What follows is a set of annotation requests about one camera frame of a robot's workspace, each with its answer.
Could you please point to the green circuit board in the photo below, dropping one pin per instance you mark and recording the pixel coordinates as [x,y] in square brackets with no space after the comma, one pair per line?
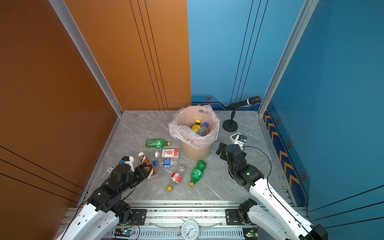
[123,233]

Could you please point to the aluminium corner post left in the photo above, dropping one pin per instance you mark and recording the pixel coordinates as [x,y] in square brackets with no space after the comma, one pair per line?
[75,34]

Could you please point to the aluminium corner post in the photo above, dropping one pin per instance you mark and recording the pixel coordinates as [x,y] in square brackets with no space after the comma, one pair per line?
[295,36]
[75,34]

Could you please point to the yellow green tea bottle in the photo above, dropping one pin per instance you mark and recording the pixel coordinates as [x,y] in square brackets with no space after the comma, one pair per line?
[196,126]

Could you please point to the green sprite bottle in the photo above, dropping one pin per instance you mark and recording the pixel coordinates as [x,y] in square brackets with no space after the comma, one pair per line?
[157,143]
[198,172]

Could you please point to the white digital clock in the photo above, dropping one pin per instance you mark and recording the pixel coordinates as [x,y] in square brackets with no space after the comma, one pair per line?
[234,137]

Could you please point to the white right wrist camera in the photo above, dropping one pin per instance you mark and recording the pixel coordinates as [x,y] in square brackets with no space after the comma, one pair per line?
[241,141]

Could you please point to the brown coffee bottle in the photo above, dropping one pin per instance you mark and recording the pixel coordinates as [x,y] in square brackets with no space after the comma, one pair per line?
[148,166]

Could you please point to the clear blue label bottle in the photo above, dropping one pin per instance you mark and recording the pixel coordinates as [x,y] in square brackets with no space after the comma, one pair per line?
[165,163]

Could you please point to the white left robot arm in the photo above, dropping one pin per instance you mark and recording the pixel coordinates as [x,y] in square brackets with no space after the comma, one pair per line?
[105,208]

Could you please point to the aluminium corner post right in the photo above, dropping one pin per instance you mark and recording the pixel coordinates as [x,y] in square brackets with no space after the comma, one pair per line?
[295,36]

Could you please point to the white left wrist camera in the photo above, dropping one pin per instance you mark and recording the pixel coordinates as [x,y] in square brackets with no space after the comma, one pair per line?
[129,160]

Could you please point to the beige waste bin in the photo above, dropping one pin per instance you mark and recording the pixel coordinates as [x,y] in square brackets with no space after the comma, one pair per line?
[196,141]

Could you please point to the clear red label bottle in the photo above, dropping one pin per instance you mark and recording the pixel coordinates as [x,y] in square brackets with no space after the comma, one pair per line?
[176,177]

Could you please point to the black microphone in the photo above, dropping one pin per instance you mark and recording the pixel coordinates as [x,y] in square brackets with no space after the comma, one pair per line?
[247,102]

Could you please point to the pepsi blue cap bottle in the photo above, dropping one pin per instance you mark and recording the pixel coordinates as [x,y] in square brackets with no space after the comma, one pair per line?
[204,130]

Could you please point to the black microphone stand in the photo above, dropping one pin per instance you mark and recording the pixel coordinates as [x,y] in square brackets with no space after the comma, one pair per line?
[230,125]

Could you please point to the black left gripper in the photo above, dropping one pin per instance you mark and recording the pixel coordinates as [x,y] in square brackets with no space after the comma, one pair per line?
[144,172]

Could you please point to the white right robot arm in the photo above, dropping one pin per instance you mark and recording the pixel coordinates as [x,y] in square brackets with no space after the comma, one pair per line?
[277,217]

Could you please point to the white analog clock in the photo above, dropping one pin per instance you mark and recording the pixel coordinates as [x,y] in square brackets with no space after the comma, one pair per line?
[190,230]

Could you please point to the red white label bottle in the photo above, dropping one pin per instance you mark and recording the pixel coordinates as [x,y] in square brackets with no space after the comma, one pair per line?
[167,153]

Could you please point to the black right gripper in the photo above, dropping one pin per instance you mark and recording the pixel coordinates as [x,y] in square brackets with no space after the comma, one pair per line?
[220,149]

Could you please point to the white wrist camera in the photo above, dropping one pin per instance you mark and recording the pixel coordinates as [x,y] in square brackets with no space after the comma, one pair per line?
[241,141]
[129,160]

